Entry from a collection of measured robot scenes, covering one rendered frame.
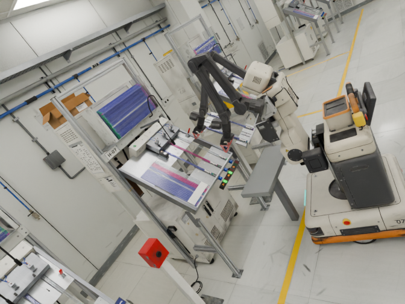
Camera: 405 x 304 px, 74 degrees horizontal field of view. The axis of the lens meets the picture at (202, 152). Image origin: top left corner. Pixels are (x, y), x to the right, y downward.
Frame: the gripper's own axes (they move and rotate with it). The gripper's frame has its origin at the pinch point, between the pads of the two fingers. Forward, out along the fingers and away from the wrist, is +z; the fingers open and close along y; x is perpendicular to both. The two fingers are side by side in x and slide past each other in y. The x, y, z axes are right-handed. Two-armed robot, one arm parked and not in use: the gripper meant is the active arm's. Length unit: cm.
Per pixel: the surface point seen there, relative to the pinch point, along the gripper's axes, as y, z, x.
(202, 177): 28.8, 13.7, 21.6
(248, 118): -109, 44, 17
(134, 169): 52, 15, -28
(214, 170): 15.9, 13.5, 26.9
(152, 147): 28.1, 9.5, -27.9
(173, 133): 3.9, 8.6, -23.0
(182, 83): -84, 18, -67
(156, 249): 95, 21, 23
